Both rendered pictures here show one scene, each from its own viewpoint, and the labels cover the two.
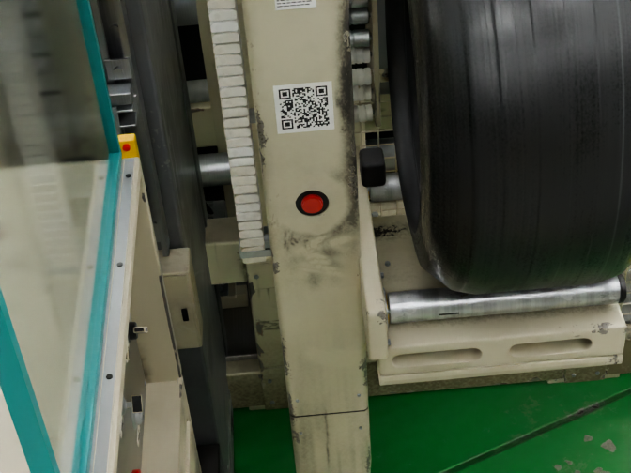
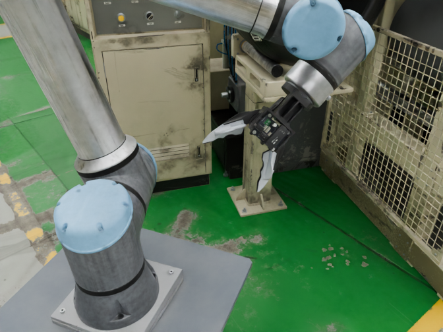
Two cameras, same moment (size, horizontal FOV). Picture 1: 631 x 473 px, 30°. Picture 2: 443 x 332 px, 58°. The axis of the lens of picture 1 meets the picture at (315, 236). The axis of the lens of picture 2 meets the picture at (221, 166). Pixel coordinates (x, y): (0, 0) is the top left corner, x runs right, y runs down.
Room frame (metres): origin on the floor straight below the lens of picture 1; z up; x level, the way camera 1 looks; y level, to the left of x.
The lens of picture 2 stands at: (0.66, -1.72, 1.37)
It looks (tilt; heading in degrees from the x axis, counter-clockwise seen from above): 32 degrees down; 75
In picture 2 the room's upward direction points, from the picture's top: straight up
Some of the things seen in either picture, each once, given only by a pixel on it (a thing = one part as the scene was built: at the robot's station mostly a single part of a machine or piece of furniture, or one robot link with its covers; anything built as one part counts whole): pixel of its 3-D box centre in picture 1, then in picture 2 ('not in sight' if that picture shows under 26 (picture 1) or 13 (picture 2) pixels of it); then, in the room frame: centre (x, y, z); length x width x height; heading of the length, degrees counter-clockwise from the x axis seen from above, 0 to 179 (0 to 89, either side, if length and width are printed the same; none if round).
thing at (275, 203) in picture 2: not in sight; (256, 195); (1.33, 0.00, 0.02); 0.27 x 0.27 x 0.04; 1
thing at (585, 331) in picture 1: (497, 330); (259, 73); (1.22, -0.25, 0.84); 0.36 x 0.09 x 0.06; 91
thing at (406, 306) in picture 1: (501, 297); (260, 57); (1.22, -0.26, 0.90); 0.35 x 0.05 x 0.05; 91
